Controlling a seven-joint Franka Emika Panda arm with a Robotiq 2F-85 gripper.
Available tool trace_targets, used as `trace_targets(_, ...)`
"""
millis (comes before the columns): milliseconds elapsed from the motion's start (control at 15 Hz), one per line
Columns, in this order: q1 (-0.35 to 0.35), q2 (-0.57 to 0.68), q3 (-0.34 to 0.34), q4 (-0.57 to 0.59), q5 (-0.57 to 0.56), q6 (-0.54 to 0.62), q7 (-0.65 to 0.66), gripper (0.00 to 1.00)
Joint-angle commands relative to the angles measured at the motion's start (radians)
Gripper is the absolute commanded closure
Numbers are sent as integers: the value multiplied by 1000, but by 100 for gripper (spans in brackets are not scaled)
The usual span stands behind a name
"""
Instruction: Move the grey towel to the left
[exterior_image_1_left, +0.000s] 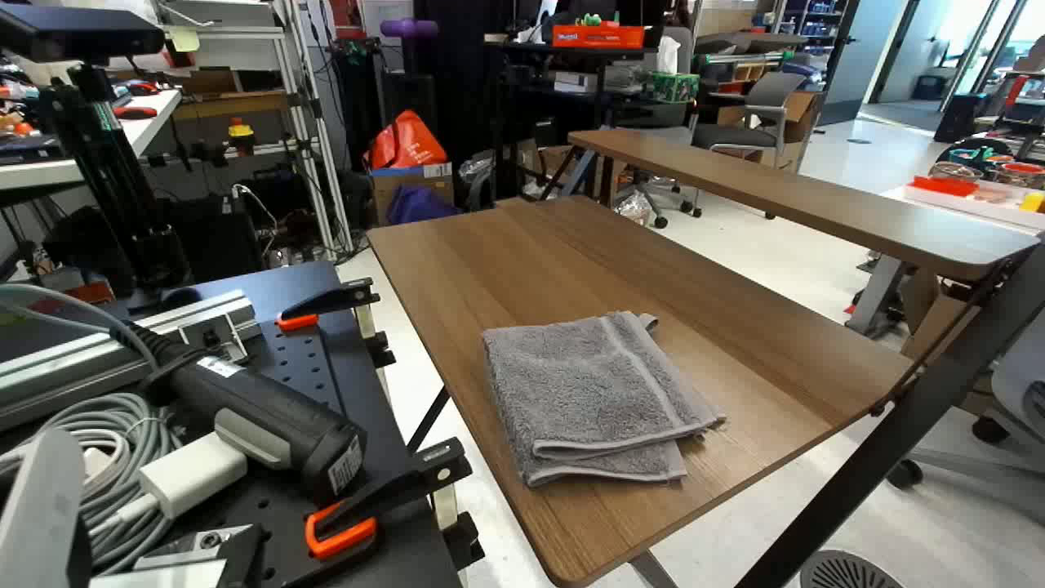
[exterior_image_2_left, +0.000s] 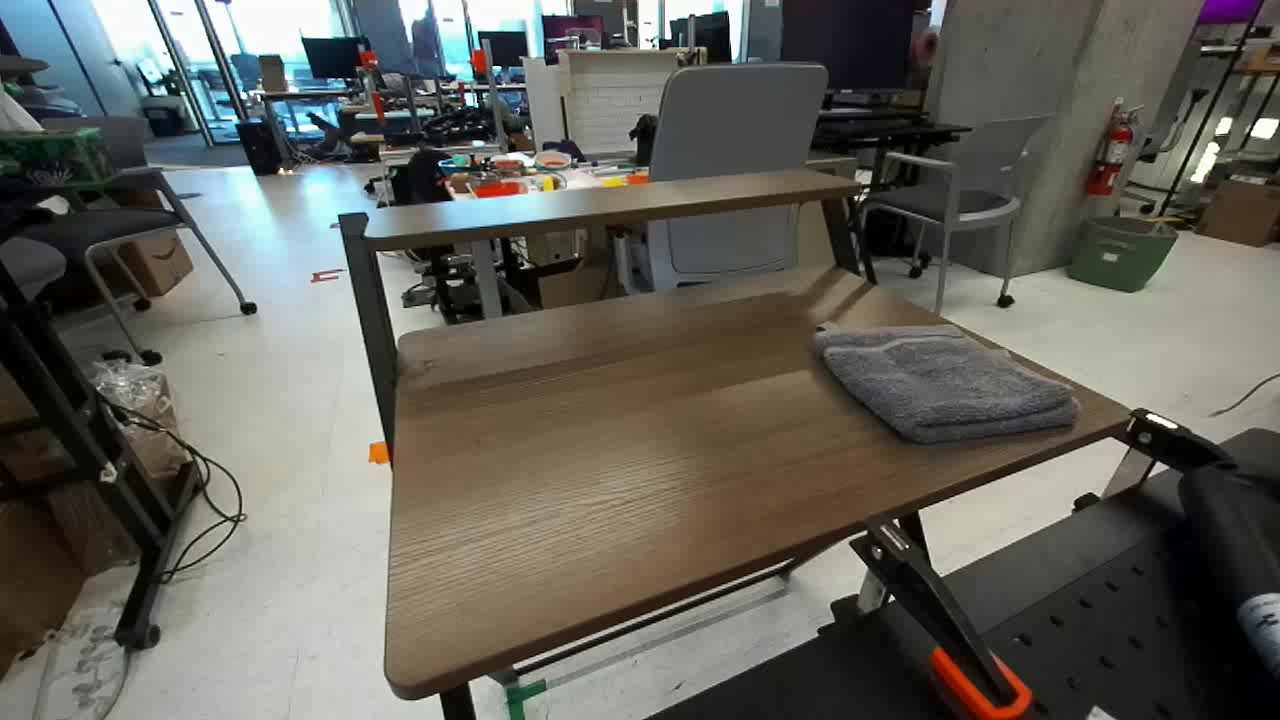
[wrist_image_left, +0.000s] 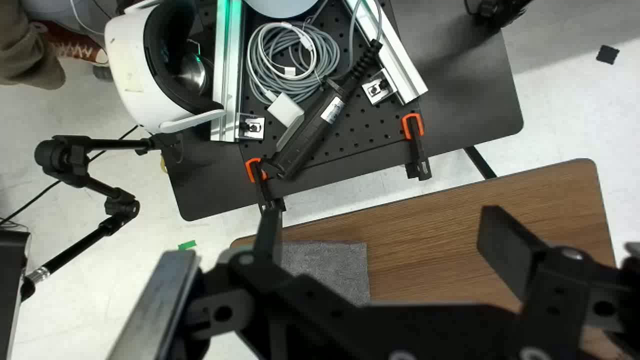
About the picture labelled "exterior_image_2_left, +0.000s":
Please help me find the large flat cardboard box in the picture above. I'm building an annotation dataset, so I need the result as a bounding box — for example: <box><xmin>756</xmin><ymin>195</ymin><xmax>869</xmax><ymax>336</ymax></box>
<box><xmin>0</xmin><ymin>496</ymin><xmax>91</xmax><ymax>676</ymax></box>

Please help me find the black metal rack cart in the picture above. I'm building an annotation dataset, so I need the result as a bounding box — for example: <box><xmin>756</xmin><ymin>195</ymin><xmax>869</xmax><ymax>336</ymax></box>
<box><xmin>0</xmin><ymin>255</ymin><xmax>203</xmax><ymax>658</ymax></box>

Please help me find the green tape on desk leg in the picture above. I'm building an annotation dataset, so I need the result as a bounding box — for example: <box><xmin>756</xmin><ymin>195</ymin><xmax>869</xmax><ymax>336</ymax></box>
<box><xmin>501</xmin><ymin>676</ymin><xmax>554</xmax><ymax>720</ymax></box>

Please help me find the black computer monitor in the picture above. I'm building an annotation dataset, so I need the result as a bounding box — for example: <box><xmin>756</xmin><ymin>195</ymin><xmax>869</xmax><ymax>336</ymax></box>
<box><xmin>478</xmin><ymin>28</ymin><xmax>533</xmax><ymax>74</ymax></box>
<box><xmin>302</xmin><ymin>33</ymin><xmax>369</xmax><ymax>79</ymax></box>

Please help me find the grey office chair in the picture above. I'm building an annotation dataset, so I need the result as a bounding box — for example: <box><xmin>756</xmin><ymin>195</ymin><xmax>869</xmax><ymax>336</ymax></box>
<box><xmin>643</xmin><ymin>61</ymin><xmax>832</xmax><ymax>297</ymax></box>

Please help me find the black and silver clamp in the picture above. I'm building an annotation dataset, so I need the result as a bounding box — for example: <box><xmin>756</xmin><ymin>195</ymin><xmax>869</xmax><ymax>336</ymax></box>
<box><xmin>1099</xmin><ymin>409</ymin><xmax>1238</xmax><ymax>506</ymax></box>

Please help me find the black office desk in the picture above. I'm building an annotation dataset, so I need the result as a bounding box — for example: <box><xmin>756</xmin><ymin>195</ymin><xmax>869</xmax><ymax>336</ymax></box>
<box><xmin>811</xmin><ymin>104</ymin><xmax>974</xmax><ymax>156</ymax></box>

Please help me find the black floor cable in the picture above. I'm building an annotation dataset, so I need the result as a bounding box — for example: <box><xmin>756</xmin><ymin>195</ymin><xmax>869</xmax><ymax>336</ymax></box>
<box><xmin>156</xmin><ymin>426</ymin><xmax>251</xmax><ymax>586</ymax></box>

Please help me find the brown cardboard box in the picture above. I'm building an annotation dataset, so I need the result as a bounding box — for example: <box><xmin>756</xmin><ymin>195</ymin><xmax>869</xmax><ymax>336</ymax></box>
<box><xmin>1197</xmin><ymin>177</ymin><xmax>1280</xmax><ymax>249</ymax></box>

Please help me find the large dark display screen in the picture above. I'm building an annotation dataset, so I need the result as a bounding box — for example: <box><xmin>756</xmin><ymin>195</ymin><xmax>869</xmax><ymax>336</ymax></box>
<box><xmin>776</xmin><ymin>0</ymin><xmax>934</xmax><ymax>98</ymax></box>

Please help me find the clear plastic bag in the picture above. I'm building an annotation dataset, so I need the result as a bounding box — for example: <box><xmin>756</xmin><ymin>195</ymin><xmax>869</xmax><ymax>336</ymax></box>
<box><xmin>90</xmin><ymin>356</ymin><xmax>175</xmax><ymax>431</ymax></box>

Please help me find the grey towel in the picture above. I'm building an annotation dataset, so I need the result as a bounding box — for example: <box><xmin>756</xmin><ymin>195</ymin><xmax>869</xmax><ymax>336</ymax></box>
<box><xmin>811</xmin><ymin>323</ymin><xmax>1080</xmax><ymax>447</ymax></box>

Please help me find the white board panel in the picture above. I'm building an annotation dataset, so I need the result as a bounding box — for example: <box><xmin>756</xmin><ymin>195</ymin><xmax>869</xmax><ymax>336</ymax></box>
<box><xmin>558</xmin><ymin>48</ymin><xmax>705</xmax><ymax>156</ymax></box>

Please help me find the grey metal frame chair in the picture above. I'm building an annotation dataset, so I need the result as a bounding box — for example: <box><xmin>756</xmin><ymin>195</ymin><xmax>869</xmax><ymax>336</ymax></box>
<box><xmin>856</xmin><ymin>117</ymin><xmax>1051</xmax><ymax>311</ymax></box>

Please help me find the red fire extinguisher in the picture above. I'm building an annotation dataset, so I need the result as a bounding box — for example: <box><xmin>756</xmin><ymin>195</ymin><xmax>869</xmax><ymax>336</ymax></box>
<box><xmin>1083</xmin><ymin>99</ymin><xmax>1143</xmax><ymax>206</ymax></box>

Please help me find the green plastic bin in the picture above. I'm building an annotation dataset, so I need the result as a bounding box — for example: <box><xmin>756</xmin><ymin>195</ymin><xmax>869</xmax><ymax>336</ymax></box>
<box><xmin>1062</xmin><ymin>215</ymin><xmax>1184</xmax><ymax>297</ymax></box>

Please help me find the black clamp with orange handle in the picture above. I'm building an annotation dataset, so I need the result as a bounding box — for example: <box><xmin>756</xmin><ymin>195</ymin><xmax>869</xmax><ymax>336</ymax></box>
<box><xmin>848</xmin><ymin>516</ymin><xmax>1041</xmax><ymax>720</ymax></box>

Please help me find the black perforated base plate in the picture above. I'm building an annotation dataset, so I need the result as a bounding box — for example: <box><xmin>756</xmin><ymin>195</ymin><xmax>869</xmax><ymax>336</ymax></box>
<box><xmin>652</xmin><ymin>465</ymin><xmax>1280</xmax><ymax>720</ymax></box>

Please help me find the small open cardboard box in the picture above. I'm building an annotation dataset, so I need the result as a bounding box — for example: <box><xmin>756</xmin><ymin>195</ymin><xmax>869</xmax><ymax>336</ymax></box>
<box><xmin>114</xmin><ymin>227</ymin><xmax>198</xmax><ymax>300</ymax></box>

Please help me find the black wheeled side table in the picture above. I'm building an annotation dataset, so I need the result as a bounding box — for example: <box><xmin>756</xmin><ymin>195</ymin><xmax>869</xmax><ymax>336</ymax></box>
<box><xmin>0</xmin><ymin>166</ymin><xmax>262</xmax><ymax>365</ymax></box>

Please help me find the wooden raised desk shelf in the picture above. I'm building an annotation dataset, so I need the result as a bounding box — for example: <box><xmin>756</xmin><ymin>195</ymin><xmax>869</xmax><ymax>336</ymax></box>
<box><xmin>336</xmin><ymin>166</ymin><xmax>879</xmax><ymax>451</ymax></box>

